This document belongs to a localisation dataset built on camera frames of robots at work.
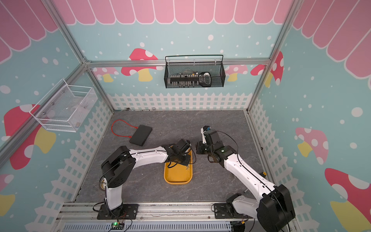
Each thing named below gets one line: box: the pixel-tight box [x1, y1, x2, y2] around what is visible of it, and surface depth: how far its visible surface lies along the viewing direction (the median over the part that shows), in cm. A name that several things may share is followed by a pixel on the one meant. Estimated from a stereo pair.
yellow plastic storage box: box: [163, 149, 194, 185], surface depth 87 cm
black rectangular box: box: [128, 124, 153, 147], surface depth 106 cm
